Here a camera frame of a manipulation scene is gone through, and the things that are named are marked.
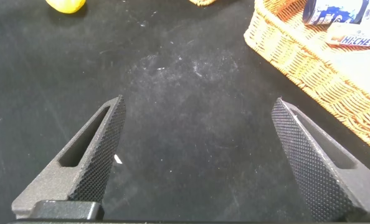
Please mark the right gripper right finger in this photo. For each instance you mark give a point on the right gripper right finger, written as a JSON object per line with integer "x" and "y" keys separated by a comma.
{"x": 322, "y": 168}

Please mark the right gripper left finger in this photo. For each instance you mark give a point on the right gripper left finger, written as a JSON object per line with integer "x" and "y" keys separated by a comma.
{"x": 91, "y": 168}

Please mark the yellow lemon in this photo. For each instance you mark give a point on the yellow lemon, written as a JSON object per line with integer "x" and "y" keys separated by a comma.
{"x": 66, "y": 4}

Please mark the tiny white paper scrap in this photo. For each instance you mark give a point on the tiny white paper scrap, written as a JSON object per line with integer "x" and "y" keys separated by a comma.
{"x": 118, "y": 159}

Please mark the black table cloth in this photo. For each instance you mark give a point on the black table cloth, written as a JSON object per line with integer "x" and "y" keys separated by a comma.
{"x": 188, "y": 109}

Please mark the red white candy pack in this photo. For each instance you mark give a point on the red white candy pack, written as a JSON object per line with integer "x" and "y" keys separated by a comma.
{"x": 356, "y": 39}

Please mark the blue can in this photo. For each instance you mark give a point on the blue can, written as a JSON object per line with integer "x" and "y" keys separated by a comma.
{"x": 334, "y": 12}

